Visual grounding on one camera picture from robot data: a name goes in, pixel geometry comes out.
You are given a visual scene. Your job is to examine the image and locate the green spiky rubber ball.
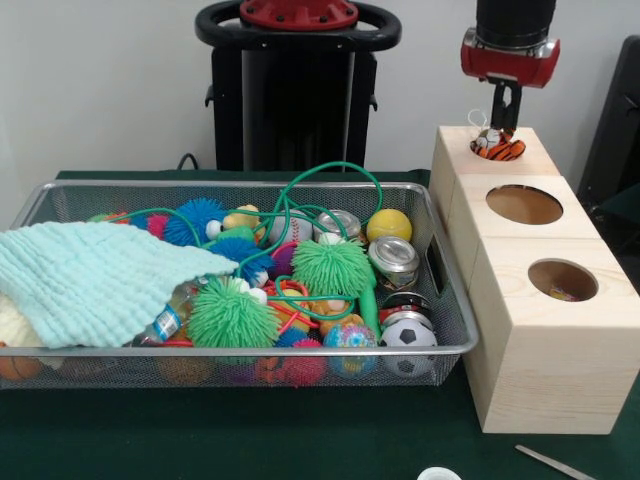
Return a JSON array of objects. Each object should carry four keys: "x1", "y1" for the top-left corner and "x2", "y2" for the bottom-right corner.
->
[{"x1": 289, "y1": 239, "x2": 376, "y2": 299}]

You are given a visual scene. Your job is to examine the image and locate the green spiky ball with eyes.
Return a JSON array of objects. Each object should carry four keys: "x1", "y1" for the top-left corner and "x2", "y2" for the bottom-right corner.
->
[{"x1": 187, "y1": 277, "x2": 281, "y2": 350}]

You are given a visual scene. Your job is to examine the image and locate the wooden box with three holes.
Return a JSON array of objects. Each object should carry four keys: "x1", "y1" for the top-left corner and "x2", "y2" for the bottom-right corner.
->
[{"x1": 428, "y1": 125, "x2": 640, "y2": 435}]

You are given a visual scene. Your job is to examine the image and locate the mint green knitted cloth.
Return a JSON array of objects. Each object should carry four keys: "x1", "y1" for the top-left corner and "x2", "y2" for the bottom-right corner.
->
[{"x1": 0, "y1": 221, "x2": 240, "y2": 350}]

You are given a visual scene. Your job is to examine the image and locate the multicoloured patterned cloth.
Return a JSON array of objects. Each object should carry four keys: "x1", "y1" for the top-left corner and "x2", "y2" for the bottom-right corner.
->
[{"x1": 547, "y1": 284, "x2": 581, "y2": 303}]

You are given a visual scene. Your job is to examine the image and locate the colourful globe ball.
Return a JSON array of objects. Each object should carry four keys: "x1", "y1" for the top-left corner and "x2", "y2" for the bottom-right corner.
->
[{"x1": 322, "y1": 322, "x2": 379, "y2": 379}]

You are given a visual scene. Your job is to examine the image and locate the black white toy soccer ball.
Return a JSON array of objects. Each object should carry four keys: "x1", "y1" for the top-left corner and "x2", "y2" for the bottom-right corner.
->
[{"x1": 379, "y1": 322, "x2": 438, "y2": 376}]

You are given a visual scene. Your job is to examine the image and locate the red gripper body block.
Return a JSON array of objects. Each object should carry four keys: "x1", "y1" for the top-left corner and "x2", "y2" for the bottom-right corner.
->
[{"x1": 459, "y1": 27, "x2": 561, "y2": 90}]

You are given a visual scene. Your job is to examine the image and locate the green skipping rope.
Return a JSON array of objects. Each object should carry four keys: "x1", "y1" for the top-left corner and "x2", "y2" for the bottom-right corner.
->
[{"x1": 117, "y1": 160, "x2": 384, "y2": 346}]

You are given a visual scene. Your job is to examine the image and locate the orange striped tiger plush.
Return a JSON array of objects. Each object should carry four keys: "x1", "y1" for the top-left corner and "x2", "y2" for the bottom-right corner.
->
[{"x1": 467, "y1": 110, "x2": 527, "y2": 164}]

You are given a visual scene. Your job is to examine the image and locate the silver soda can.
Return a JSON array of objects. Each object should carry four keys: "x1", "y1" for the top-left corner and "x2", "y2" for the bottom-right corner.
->
[{"x1": 367, "y1": 235, "x2": 421, "y2": 291}]

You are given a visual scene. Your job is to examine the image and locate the white toy baseball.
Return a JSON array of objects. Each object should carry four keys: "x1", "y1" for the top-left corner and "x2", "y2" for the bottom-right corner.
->
[{"x1": 267, "y1": 214, "x2": 314, "y2": 246}]

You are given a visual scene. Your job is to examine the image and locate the wire mesh bin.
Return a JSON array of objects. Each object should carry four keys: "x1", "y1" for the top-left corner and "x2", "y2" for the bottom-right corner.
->
[{"x1": 0, "y1": 180, "x2": 480, "y2": 392}]

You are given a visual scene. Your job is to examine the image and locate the yellow ball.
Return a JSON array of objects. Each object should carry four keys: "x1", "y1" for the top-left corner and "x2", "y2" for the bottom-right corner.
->
[{"x1": 366, "y1": 207, "x2": 413, "y2": 245}]

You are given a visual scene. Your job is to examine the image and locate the metal scissors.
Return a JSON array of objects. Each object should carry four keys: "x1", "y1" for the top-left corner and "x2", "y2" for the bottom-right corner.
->
[{"x1": 514, "y1": 443, "x2": 589, "y2": 480}]

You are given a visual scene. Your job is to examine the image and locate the blue spiky ball with eyes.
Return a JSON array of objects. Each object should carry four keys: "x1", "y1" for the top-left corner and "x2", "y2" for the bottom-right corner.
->
[{"x1": 164, "y1": 198, "x2": 229, "y2": 249}]

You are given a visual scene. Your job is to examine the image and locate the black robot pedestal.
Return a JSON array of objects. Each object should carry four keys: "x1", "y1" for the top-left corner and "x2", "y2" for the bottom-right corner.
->
[{"x1": 194, "y1": 0, "x2": 403, "y2": 174}]

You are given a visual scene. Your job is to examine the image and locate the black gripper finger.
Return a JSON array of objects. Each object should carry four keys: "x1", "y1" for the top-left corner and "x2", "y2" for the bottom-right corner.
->
[
  {"x1": 491, "y1": 82, "x2": 507, "y2": 130},
  {"x1": 503, "y1": 84, "x2": 524, "y2": 137}
]

